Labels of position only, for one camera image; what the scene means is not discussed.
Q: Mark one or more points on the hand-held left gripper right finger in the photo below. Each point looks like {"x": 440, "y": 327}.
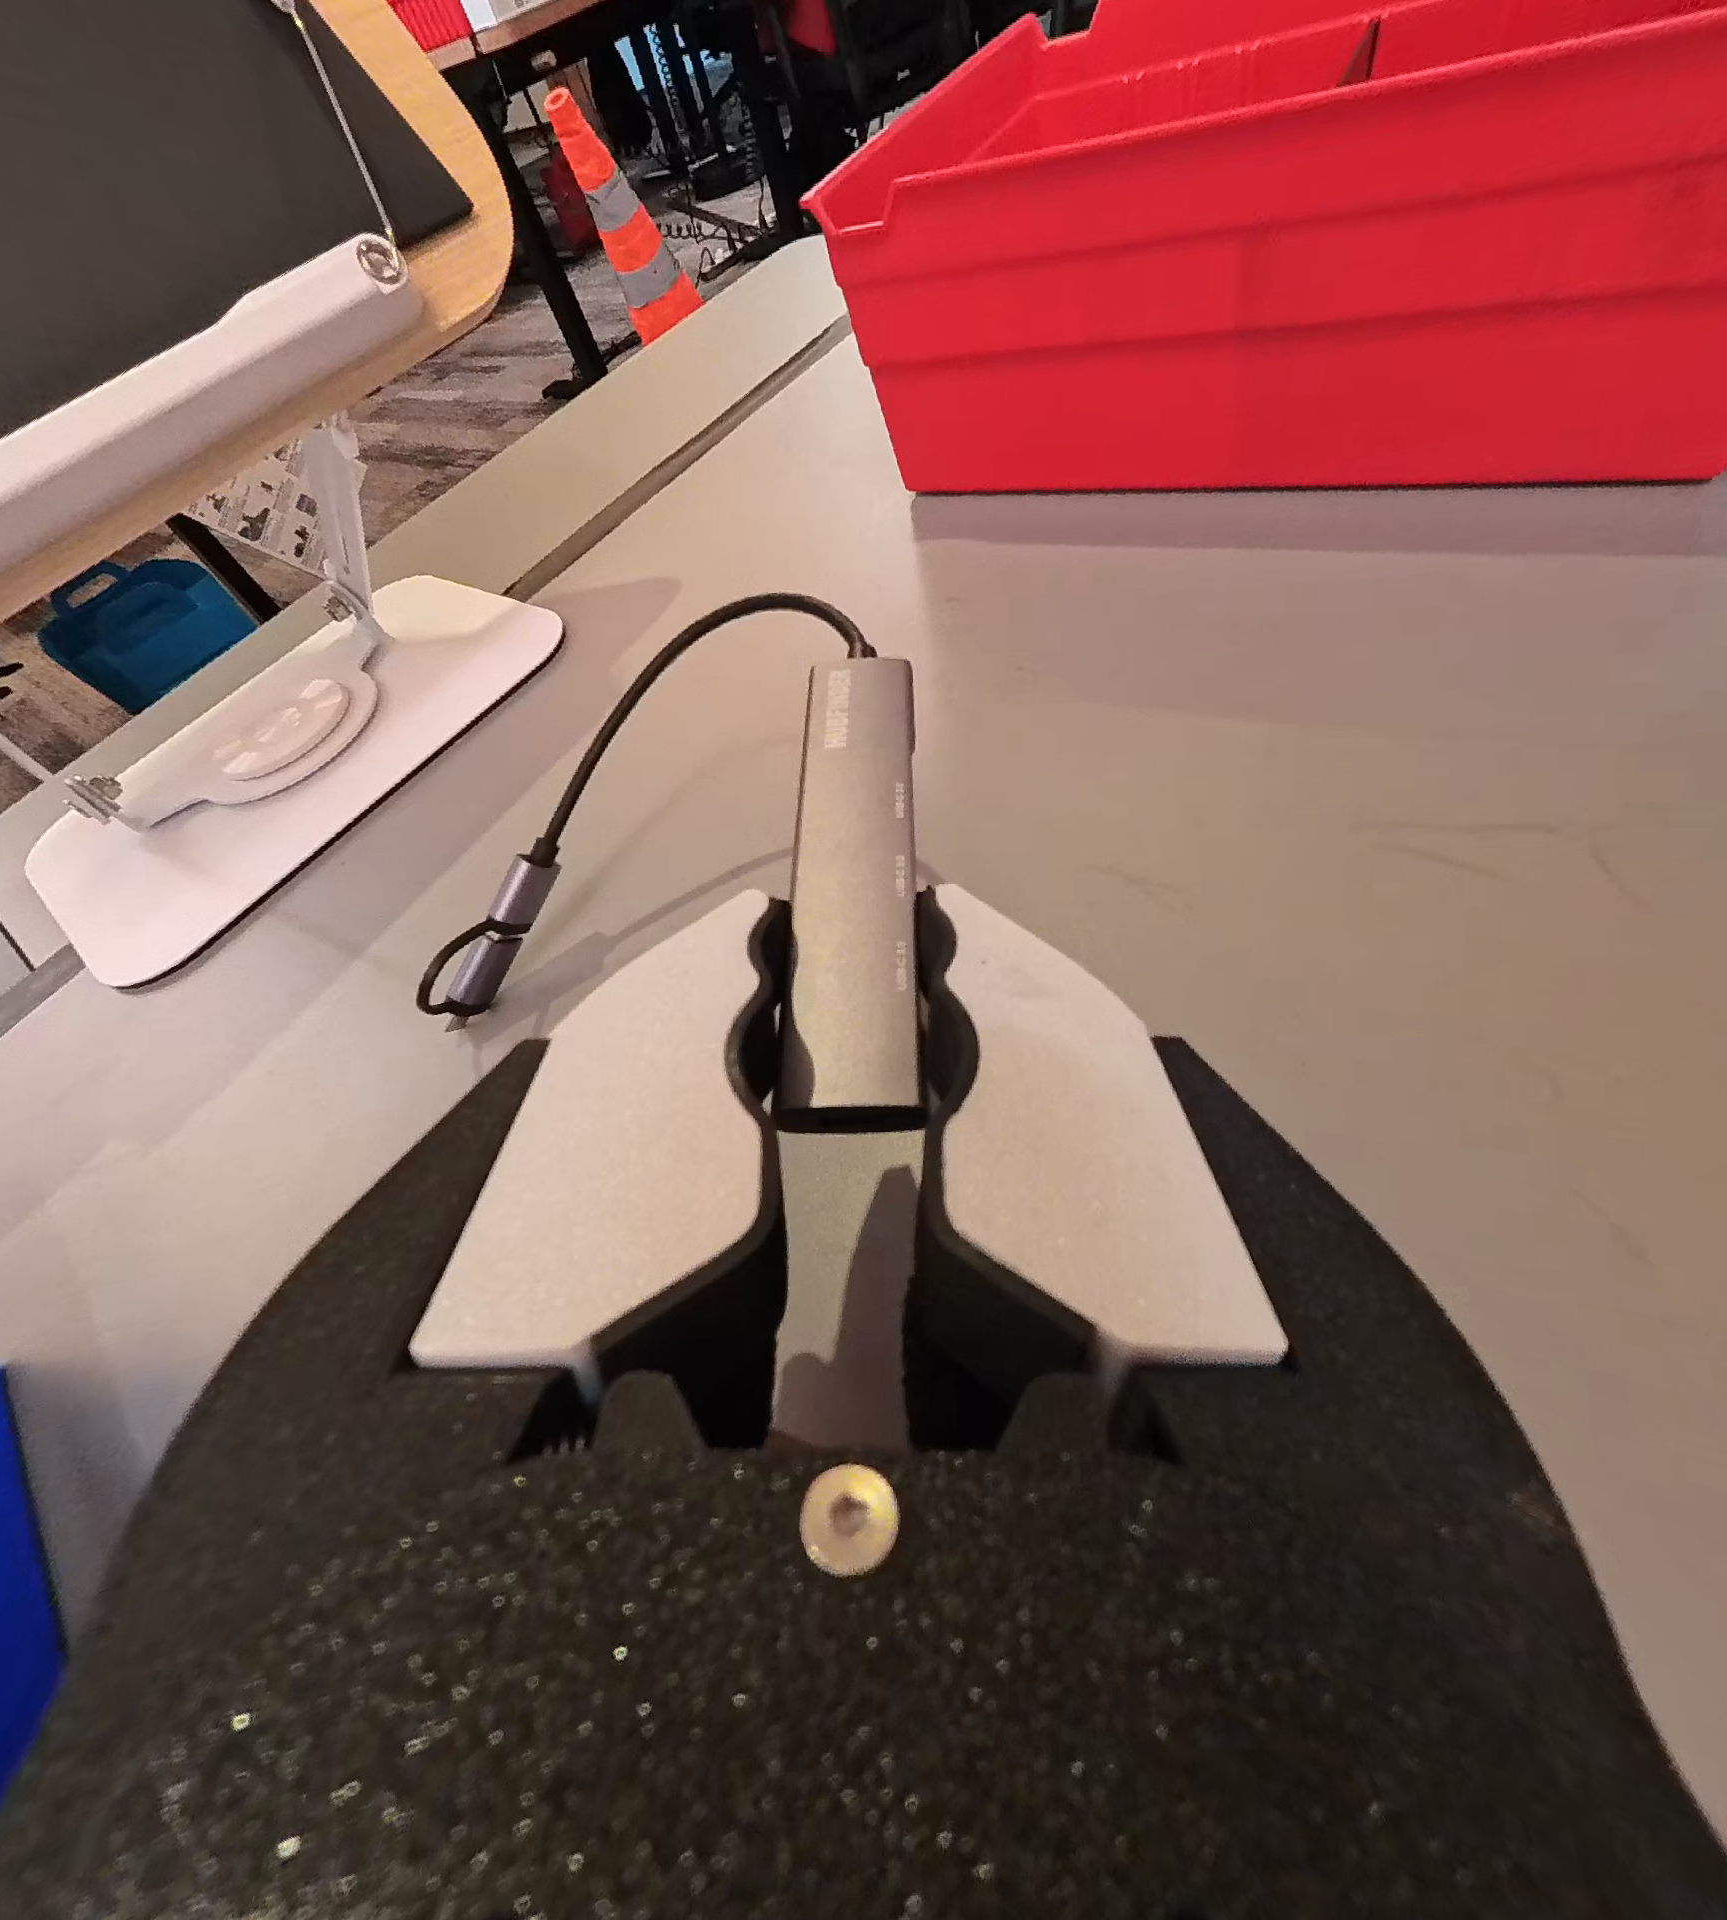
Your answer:
{"x": 1103, "y": 1186}

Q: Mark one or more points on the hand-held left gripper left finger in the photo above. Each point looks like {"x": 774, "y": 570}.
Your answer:
{"x": 608, "y": 1186}

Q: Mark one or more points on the grey USB hub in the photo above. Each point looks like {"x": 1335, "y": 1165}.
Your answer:
{"x": 849, "y": 900}

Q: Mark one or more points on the red storage bin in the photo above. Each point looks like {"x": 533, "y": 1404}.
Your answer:
{"x": 1328, "y": 299}

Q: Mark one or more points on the white board stand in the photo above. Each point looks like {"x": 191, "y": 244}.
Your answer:
{"x": 353, "y": 750}

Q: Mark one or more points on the blue plastic tote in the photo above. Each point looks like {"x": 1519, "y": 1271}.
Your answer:
{"x": 144, "y": 638}

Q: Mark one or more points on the printed leaflet sign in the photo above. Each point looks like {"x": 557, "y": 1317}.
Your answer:
{"x": 271, "y": 503}

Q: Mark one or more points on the orange traffic cone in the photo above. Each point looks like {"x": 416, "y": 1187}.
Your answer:
{"x": 623, "y": 241}

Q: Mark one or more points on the black board wooden frame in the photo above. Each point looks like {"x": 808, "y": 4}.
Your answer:
{"x": 83, "y": 151}

